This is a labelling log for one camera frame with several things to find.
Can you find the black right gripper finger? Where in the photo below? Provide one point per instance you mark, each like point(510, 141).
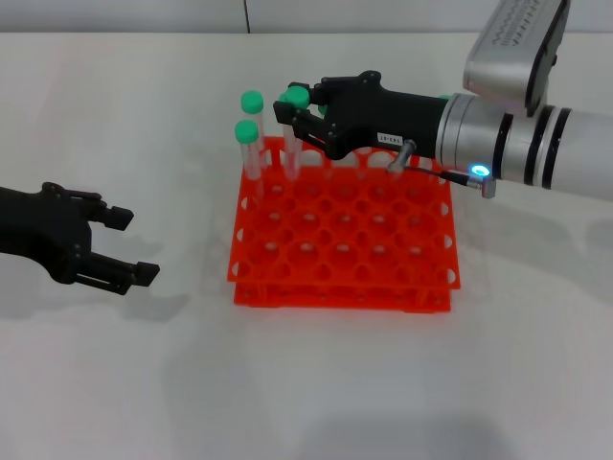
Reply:
point(317, 93)
point(286, 114)

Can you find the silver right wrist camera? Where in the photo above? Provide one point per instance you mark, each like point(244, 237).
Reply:
point(512, 48)

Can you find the orange plastic test tube rack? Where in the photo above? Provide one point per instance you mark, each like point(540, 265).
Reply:
point(345, 286)

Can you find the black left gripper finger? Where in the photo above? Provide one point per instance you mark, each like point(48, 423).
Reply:
point(141, 274)
point(117, 218)

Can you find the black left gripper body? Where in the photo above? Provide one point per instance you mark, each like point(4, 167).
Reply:
point(43, 230)

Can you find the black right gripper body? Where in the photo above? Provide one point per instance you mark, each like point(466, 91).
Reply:
point(383, 120)

